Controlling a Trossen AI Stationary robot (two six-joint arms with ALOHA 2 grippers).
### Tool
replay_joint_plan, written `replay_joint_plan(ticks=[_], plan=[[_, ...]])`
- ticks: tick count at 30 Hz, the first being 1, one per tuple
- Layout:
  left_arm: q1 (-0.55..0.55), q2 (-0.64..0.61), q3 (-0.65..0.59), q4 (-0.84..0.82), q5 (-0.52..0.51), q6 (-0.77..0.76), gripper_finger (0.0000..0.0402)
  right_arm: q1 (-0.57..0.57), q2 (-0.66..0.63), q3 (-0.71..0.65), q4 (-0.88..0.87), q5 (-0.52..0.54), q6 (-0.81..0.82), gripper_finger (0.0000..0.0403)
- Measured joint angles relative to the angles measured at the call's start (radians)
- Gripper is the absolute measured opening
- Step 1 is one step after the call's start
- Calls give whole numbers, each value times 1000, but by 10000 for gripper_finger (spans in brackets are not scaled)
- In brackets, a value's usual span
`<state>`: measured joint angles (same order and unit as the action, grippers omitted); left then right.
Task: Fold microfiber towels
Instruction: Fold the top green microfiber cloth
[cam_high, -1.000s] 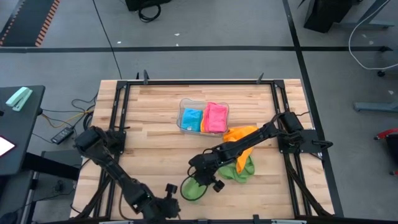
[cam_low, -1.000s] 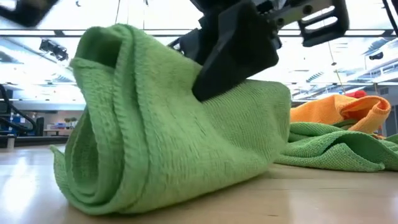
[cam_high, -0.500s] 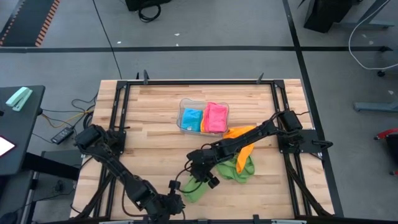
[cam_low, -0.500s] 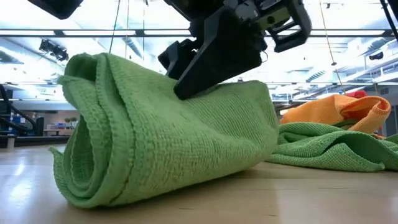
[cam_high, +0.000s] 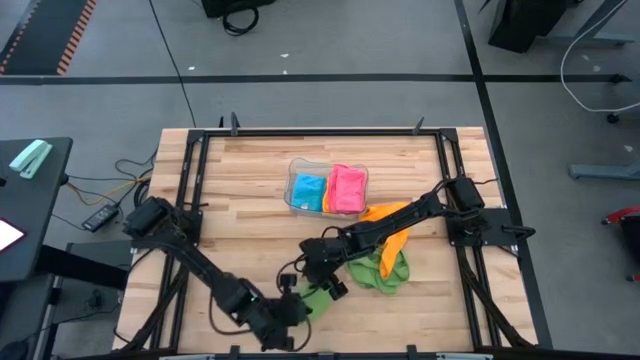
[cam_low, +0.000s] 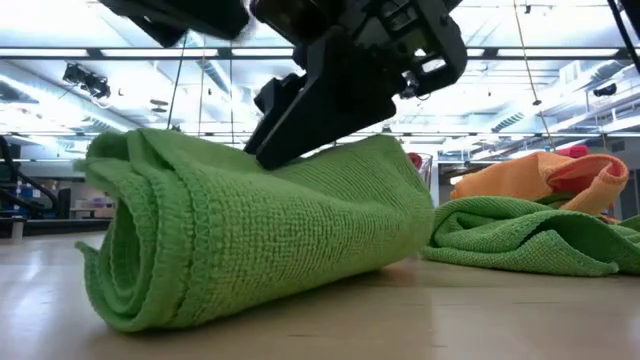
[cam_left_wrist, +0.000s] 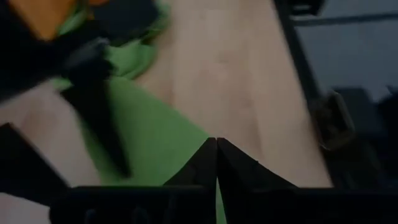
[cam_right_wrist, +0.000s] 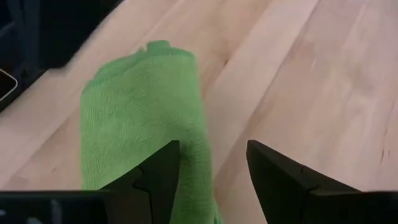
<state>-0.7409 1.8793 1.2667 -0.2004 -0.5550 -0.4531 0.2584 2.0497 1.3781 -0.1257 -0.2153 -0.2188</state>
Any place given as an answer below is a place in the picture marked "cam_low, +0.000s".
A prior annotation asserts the clear plastic bin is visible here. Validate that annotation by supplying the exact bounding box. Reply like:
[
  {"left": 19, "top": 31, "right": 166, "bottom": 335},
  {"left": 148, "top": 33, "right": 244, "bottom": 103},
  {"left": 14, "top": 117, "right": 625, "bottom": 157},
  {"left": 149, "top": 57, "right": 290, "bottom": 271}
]
[{"left": 407, "top": 152, "right": 435, "bottom": 206}]

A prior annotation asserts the thin hanging cable with knob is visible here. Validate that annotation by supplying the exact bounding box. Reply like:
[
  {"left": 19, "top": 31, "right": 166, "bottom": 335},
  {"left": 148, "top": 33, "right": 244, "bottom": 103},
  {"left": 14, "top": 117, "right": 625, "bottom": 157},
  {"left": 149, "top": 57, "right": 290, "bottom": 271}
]
[{"left": 512, "top": 0, "right": 556, "bottom": 150}]

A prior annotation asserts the orange microfiber towel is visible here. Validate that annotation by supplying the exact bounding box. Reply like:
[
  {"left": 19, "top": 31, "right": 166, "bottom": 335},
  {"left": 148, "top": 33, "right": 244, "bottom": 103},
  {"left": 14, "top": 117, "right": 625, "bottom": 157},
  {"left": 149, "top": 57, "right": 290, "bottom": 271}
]
[{"left": 449, "top": 151, "right": 630, "bottom": 216}]

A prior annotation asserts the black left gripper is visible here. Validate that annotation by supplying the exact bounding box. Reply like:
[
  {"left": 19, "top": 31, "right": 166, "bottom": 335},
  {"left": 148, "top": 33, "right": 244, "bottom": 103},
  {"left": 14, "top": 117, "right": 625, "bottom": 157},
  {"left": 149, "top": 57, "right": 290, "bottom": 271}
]
[{"left": 99, "top": 0, "right": 251, "bottom": 49}]

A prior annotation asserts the black overhead frame beam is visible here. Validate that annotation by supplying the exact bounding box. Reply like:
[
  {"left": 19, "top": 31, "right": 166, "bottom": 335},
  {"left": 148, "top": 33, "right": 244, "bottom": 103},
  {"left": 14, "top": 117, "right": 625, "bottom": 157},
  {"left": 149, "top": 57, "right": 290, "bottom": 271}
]
[{"left": 0, "top": 46, "right": 640, "bottom": 61}]

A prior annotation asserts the green microfiber towel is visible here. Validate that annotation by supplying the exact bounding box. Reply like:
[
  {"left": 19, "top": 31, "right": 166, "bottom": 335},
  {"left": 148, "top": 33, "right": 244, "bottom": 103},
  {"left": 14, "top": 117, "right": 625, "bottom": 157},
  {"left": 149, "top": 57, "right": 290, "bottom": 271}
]
[
  {"left": 74, "top": 128, "right": 435, "bottom": 334},
  {"left": 422, "top": 196, "right": 640, "bottom": 278}
]

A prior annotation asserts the black ceiling camera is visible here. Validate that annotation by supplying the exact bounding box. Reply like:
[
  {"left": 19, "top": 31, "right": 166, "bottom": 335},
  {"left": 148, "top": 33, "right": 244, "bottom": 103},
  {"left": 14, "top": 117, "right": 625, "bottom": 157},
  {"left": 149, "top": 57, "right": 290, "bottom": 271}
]
[{"left": 62, "top": 63, "right": 112, "bottom": 100}]

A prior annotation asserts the silver ceiling air duct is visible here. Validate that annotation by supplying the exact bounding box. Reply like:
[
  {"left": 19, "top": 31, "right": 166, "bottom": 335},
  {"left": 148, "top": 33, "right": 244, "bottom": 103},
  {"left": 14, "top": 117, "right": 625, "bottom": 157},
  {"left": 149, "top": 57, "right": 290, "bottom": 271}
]
[{"left": 189, "top": 29, "right": 241, "bottom": 101}]

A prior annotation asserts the white ceiling vent unit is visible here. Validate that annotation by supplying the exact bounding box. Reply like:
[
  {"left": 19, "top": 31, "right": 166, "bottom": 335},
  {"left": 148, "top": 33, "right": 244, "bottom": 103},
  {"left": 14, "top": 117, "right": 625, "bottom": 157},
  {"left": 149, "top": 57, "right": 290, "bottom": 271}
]
[{"left": 558, "top": 59, "right": 592, "bottom": 89}]

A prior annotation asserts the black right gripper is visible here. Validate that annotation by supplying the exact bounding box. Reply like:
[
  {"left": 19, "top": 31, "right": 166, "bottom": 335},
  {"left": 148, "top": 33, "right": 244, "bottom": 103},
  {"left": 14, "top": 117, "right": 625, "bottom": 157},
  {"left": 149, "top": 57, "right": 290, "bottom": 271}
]
[{"left": 243, "top": 0, "right": 469, "bottom": 171}]

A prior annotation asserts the black hanging cable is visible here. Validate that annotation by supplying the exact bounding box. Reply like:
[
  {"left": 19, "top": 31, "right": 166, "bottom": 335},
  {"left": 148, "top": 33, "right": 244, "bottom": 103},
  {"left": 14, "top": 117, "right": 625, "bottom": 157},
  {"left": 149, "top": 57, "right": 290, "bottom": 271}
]
[{"left": 166, "top": 34, "right": 189, "bottom": 130}]

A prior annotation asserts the red object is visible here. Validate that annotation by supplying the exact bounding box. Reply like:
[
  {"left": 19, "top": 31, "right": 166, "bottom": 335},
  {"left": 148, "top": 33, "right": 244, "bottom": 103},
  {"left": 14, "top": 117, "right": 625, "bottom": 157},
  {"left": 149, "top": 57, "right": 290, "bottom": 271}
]
[{"left": 557, "top": 144, "right": 592, "bottom": 159}]

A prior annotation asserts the background work desk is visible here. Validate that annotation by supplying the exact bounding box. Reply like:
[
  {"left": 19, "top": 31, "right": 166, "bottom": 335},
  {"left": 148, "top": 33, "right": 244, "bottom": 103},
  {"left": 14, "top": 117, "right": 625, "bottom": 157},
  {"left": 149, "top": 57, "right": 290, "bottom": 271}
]
[{"left": 69, "top": 197, "right": 114, "bottom": 220}]

